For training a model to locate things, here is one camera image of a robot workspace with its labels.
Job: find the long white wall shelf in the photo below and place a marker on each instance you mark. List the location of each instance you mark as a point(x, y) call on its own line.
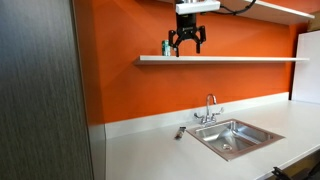
point(240, 60)

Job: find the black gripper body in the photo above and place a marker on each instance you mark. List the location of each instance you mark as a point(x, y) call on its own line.
point(186, 25)

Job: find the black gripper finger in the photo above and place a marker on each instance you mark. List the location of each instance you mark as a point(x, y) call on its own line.
point(202, 35)
point(172, 38)

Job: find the brown cardboard box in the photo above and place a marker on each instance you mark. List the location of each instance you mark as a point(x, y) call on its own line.
point(315, 23)

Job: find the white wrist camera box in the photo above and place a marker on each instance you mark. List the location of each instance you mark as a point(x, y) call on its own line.
point(198, 6)

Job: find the white backsplash strip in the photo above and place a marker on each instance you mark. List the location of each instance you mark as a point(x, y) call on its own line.
point(160, 121)

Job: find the white side panel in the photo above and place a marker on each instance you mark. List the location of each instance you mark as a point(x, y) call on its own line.
point(308, 66)

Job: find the green soda can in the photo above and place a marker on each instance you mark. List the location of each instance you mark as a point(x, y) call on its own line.
point(166, 48)

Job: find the dark wood-grain cabinet panel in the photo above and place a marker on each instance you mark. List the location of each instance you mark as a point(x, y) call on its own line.
point(40, 93)

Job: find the stainless steel sink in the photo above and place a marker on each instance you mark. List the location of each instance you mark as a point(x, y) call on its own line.
point(235, 138)

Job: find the dark blue snack bar wrapper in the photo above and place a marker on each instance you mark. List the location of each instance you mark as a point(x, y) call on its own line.
point(180, 133)

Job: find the black clamp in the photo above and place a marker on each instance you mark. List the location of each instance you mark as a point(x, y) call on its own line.
point(279, 173)

